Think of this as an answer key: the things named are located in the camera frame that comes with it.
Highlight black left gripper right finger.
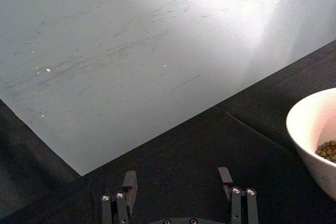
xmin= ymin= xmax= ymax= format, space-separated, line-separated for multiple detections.
xmin=217 ymin=167 xmax=259 ymax=224

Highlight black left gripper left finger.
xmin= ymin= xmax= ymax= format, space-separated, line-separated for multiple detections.
xmin=101 ymin=170 xmax=138 ymax=224

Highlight black table cloth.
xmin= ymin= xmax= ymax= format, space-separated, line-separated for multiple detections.
xmin=0 ymin=39 xmax=336 ymax=224

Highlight white ceramic bowl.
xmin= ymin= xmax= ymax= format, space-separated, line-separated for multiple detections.
xmin=286 ymin=88 xmax=336 ymax=201

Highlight green-brown pellets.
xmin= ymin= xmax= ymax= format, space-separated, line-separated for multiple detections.
xmin=314 ymin=140 xmax=336 ymax=164

